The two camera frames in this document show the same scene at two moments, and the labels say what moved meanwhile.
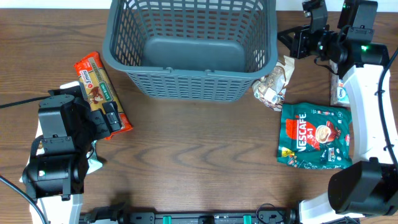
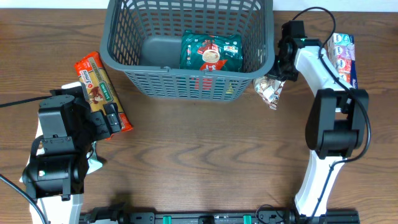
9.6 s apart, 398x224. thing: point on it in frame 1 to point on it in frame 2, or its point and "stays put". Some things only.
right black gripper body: x=299 y=42 to x=280 y=71
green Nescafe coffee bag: x=315 y=136 to x=207 y=51
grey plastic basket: x=193 y=49 stays put
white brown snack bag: x=40 y=150 stays put
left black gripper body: x=104 y=123 stays put
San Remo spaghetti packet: x=99 y=88 stays put
